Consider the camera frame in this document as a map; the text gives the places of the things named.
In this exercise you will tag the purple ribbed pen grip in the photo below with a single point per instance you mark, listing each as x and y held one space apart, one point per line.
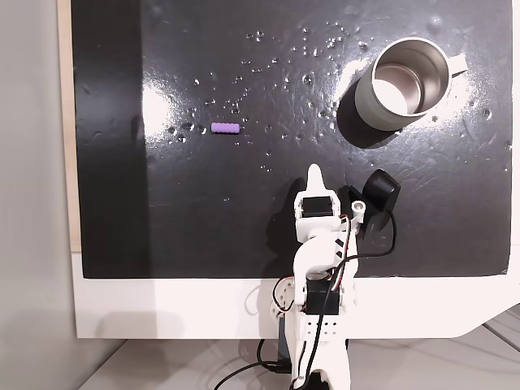
225 127

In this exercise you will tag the black table mat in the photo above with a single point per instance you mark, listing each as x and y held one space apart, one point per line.
203 203

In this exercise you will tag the light wooden board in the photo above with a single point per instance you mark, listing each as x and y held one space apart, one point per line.
65 122

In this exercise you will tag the black oval camera box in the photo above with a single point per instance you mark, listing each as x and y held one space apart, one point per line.
382 189

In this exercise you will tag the pale green steel mug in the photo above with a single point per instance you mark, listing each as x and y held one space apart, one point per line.
371 105

